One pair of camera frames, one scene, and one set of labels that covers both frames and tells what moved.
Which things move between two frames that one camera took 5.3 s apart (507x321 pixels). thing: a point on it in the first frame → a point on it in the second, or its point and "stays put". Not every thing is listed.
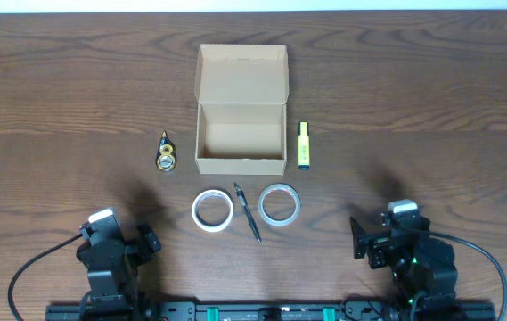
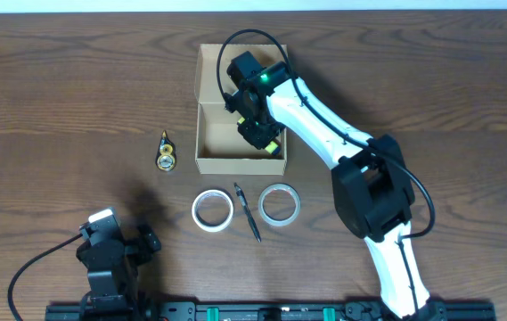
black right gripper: (379, 245) → (257, 140)
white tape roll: (208, 226) stays put
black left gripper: (144, 253) stays put
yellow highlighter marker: (304, 150) → (273, 148)
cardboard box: (241, 114) stays put
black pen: (244, 205) stays put
